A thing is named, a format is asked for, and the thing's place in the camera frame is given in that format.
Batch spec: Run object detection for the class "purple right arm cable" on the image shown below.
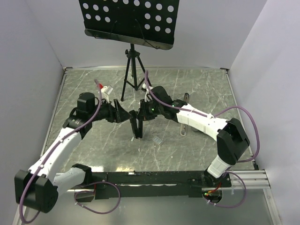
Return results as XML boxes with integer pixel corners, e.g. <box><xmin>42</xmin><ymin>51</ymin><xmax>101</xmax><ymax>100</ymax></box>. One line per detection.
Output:
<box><xmin>144</xmin><ymin>70</ymin><xmax>261</xmax><ymax>164</ymax></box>

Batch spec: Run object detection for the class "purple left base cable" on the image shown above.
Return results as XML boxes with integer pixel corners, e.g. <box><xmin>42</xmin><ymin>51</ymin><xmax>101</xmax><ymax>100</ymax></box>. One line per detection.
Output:
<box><xmin>74</xmin><ymin>182</ymin><xmax>122</xmax><ymax>215</ymax></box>

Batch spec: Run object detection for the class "small open staple box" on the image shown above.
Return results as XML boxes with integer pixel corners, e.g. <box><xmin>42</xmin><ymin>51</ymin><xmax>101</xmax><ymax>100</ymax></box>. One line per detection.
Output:
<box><xmin>153</xmin><ymin>136</ymin><xmax>163</xmax><ymax>145</ymax></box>

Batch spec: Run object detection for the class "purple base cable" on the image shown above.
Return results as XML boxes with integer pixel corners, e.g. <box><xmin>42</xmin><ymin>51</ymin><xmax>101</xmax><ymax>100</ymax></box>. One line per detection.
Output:
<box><xmin>74</xmin><ymin>182</ymin><xmax>122</xmax><ymax>215</ymax></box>
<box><xmin>203</xmin><ymin>181</ymin><xmax>248</xmax><ymax>209</ymax></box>

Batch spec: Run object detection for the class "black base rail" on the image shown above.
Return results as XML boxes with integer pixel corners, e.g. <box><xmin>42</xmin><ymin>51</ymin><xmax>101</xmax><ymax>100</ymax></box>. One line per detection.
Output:
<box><xmin>65</xmin><ymin>170</ymin><xmax>237</xmax><ymax>200</ymax></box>

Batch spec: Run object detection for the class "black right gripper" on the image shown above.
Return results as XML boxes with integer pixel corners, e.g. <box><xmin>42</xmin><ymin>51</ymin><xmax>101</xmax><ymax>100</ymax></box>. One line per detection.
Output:
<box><xmin>136</xmin><ymin>98</ymin><xmax>163</xmax><ymax>121</ymax></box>

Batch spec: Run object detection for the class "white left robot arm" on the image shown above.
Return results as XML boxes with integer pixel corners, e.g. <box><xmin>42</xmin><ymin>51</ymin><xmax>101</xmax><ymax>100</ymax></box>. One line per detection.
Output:
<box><xmin>15</xmin><ymin>92</ymin><xmax>132</xmax><ymax>213</ymax></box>

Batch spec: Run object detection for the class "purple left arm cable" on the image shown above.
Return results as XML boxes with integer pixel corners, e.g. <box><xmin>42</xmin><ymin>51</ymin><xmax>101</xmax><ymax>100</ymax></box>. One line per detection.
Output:
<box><xmin>18</xmin><ymin>79</ymin><xmax>104</xmax><ymax>223</ymax></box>

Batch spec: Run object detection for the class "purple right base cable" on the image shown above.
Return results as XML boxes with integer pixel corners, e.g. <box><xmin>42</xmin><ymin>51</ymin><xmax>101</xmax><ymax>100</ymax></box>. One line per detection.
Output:
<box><xmin>203</xmin><ymin>181</ymin><xmax>248</xmax><ymax>209</ymax></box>

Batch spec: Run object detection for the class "black perforated music stand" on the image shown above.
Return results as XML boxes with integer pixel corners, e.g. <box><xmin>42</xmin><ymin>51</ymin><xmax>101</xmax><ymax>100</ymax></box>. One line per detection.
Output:
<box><xmin>79</xmin><ymin>0</ymin><xmax>180</xmax><ymax>50</ymax></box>

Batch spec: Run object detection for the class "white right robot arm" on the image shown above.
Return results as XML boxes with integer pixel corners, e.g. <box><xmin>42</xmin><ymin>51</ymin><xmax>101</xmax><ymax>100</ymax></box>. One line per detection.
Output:
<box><xmin>136</xmin><ymin>84</ymin><xmax>250</xmax><ymax>187</ymax></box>

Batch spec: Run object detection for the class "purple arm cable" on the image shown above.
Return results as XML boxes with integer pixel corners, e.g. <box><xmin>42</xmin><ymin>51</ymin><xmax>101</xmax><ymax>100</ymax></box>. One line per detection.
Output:
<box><xmin>18</xmin><ymin>79</ymin><xmax>104</xmax><ymax>223</ymax></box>
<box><xmin>144</xmin><ymin>70</ymin><xmax>261</xmax><ymax>164</ymax></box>

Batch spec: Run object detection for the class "black tripod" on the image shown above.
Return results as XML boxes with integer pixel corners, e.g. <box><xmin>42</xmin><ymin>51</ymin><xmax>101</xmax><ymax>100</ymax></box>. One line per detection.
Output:
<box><xmin>120</xmin><ymin>44</ymin><xmax>146</xmax><ymax>102</ymax></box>

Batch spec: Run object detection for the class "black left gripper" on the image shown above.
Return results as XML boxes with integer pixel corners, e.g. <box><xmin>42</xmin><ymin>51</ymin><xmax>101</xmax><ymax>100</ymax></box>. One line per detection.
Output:
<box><xmin>89</xmin><ymin>98</ymin><xmax>133</xmax><ymax>123</ymax></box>

